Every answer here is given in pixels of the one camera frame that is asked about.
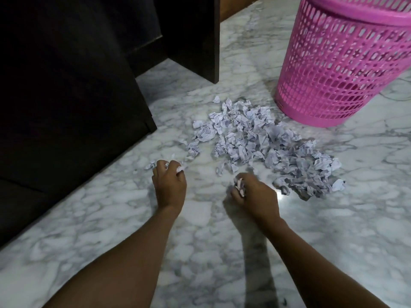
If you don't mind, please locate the person's left hand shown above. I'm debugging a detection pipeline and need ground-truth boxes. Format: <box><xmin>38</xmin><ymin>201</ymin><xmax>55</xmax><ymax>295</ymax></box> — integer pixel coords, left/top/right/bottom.
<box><xmin>151</xmin><ymin>159</ymin><xmax>188</xmax><ymax>215</ymax></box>

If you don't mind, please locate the person's right hand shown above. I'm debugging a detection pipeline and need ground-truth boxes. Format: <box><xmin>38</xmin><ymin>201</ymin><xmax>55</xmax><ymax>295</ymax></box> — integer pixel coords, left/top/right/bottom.
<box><xmin>229</xmin><ymin>172</ymin><xmax>283</xmax><ymax>227</ymax></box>

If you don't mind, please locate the white paper ball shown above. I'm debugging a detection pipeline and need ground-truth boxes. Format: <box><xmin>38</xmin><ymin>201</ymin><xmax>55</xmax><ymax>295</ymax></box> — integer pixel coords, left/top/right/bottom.
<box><xmin>234</xmin><ymin>178</ymin><xmax>247</xmax><ymax>199</ymax></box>
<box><xmin>165</xmin><ymin>160</ymin><xmax>187</xmax><ymax>175</ymax></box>

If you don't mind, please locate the pile of paper scraps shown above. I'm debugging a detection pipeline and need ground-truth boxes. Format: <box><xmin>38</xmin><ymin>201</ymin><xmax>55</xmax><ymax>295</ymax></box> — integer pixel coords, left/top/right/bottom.
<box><xmin>144</xmin><ymin>95</ymin><xmax>347</xmax><ymax>201</ymax></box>

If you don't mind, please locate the dark wooden cabinet door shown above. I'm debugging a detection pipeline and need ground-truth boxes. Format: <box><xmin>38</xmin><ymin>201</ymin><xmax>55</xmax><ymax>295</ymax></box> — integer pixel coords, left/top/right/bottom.
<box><xmin>0</xmin><ymin>0</ymin><xmax>158</xmax><ymax>197</ymax></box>

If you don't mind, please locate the dark wooden cabinet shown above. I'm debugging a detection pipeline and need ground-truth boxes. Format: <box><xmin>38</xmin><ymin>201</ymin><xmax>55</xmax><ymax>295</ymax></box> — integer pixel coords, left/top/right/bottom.
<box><xmin>0</xmin><ymin>0</ymin><xmax>221</xmax><ymax>251</ymax></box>

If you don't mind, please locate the person's right forearm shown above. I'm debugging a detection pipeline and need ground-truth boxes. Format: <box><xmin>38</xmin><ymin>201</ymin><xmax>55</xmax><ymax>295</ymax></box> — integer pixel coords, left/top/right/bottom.
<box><xmin>262</xmin><ymin>218</ymin><xmax>393</xmax><ymax>308</ymax></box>

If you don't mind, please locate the person's left forearm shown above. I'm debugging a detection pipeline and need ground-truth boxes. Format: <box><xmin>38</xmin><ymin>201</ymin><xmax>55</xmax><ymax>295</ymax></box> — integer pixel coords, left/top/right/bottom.
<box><xmin>42</xmin><ymin>205</ymin><xmax>181</xmax><ymax>308</ymax></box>

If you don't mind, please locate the pink plastic basket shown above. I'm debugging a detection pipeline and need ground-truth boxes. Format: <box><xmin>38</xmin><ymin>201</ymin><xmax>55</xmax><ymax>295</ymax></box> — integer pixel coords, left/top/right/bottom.
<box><xmin>274</xmin><ymin>0</ymin><xmax>411</xmax><ymax>128</ymax></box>

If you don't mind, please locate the brown wooden room door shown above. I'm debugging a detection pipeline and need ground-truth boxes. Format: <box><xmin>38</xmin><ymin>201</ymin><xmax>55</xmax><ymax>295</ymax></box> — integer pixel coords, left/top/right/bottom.
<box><xmin>220</xmin><ymin>0</ymin><xmax>265</xmax><ymax>25</ymax></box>

